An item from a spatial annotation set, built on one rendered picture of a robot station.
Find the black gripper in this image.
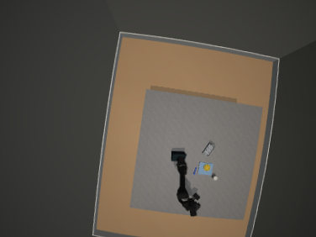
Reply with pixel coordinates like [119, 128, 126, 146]
[192, 193, 200, 201]

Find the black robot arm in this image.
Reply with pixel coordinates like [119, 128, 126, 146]
[176, 156, 201, 217]

